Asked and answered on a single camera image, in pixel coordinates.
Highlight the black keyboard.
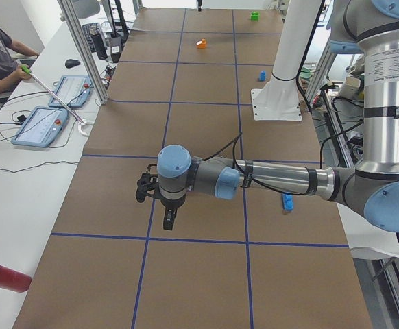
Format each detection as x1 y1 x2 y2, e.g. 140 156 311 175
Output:
82 23 100 53

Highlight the green duplo block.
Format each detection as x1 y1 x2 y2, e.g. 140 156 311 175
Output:
250 11 260 21

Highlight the aluminium frame post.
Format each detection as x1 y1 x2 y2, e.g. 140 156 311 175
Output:
58 0 108 105

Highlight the far teach pendant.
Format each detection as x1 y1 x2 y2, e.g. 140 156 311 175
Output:
54 75 93 108

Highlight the near teach pendant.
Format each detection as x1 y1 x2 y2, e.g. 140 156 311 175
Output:
11 106 69 148

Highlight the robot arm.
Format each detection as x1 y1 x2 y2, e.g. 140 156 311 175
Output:
137 1 399 232

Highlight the orange trapezoid block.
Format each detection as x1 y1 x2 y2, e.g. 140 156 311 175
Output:
196 38 207 49

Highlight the white camera pillar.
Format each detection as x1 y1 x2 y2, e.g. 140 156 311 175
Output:
251 0 322 121

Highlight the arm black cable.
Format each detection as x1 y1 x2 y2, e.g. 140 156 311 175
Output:
202 132 319 197

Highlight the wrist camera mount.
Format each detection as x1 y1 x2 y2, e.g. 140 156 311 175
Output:
135 164 160 203

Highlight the teach pendant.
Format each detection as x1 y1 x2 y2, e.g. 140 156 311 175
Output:
54 75 93 108
11 106 69 148

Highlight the black computer mouse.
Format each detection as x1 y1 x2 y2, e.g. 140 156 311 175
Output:
64 59 80 69

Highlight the black bottle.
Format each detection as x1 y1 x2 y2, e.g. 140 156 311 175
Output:
92 33 108 60

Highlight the long blue block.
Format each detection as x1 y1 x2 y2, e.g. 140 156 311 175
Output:
282 193 294 212

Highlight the reacher grabber stick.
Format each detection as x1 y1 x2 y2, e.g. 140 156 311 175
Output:
21 64 94 137

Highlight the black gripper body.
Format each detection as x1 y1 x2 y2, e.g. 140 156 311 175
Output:
161 197 185 219

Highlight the red cylinder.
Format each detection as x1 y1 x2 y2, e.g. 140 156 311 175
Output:
0 265 32 293

